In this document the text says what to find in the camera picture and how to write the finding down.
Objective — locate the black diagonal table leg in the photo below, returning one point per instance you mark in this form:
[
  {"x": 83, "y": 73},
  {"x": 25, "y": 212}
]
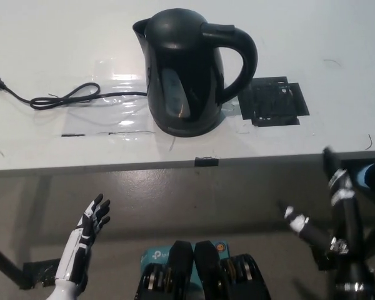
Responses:
[{"x": 3, "y": 259}]

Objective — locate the teal router box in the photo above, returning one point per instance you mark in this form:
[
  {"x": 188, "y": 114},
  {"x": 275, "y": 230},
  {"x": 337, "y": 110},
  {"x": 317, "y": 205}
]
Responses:
[{"x": 154, "y": 254}]

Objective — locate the black electric kettle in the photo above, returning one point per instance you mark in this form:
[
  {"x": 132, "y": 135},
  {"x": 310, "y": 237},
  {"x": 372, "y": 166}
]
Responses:
[{"x": 187, "y": 78}]

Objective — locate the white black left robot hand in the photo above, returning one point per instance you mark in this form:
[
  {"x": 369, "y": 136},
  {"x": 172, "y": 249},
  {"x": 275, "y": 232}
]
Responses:
[{"x": 81, "y": 240}]

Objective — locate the black floor tape patch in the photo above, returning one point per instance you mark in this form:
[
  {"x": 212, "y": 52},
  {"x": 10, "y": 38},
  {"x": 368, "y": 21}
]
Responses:
[
  {"x": 323, "y": 261},
  {"x": 39, "y": 275}
]

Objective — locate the clear plastic tape sheet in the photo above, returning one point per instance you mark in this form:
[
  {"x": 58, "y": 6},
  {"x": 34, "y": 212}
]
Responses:
[{"x": 118, "y": 103}]

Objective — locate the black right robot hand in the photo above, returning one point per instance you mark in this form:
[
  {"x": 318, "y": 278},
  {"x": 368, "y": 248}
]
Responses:
[{"x": 347, "y": 218}]

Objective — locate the small black tape strip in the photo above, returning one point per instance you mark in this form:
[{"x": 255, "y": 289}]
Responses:
[{"x": 207, "y": 161}]

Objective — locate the blue object under table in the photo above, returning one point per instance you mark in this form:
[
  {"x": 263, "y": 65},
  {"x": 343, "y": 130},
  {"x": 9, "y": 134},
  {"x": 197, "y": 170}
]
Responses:
[{"x": 368, "y": 176}]

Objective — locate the black round kettle base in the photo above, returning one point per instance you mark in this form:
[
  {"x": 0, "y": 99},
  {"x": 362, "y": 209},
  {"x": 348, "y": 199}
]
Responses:
[{"x": 187, "y": 133}]

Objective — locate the black robot body blocks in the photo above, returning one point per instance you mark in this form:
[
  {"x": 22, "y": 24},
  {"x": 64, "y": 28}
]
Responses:
[{"x": 206, "y": 275}]

